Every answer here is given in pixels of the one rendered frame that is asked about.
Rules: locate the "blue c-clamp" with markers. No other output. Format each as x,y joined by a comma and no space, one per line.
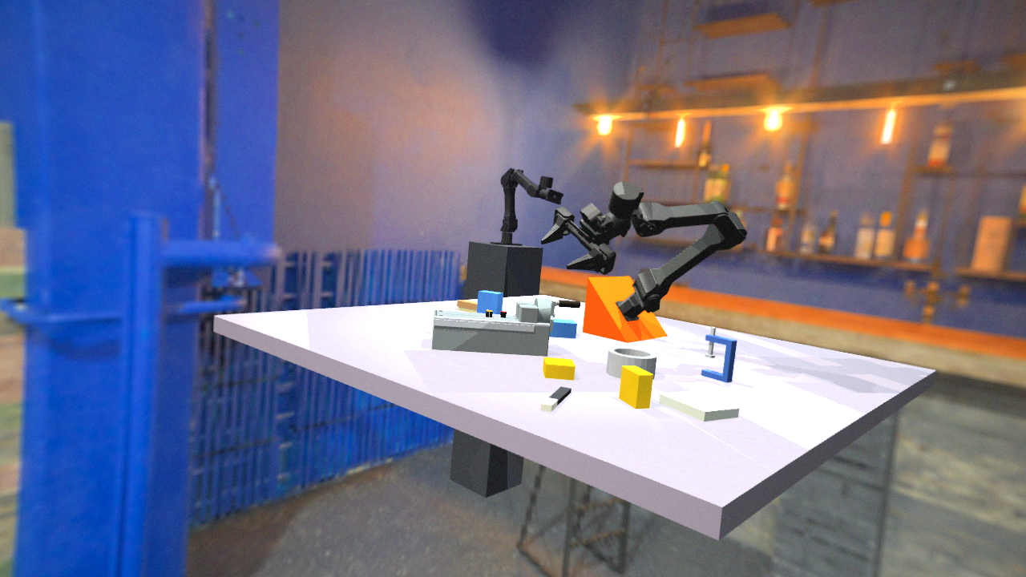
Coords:
730,350

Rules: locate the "yellow block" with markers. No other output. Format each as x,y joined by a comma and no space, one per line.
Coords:
558,368
636,387

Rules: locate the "blue block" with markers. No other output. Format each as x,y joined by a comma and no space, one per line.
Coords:
563,328
488,300

